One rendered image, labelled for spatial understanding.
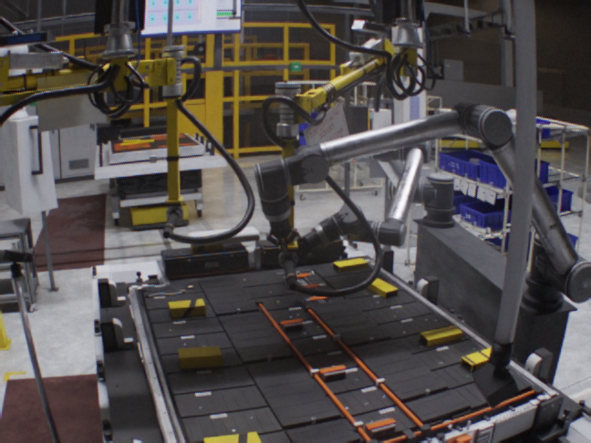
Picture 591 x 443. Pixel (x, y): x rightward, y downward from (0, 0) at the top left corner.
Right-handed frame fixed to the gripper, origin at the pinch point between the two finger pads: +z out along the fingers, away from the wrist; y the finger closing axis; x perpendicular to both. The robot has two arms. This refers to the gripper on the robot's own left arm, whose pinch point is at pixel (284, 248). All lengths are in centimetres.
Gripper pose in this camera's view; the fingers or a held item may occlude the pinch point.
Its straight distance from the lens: 234.9
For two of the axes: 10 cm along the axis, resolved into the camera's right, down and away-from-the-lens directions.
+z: 1.4, 7.9, 6.0
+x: -1.1, -5.9, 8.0
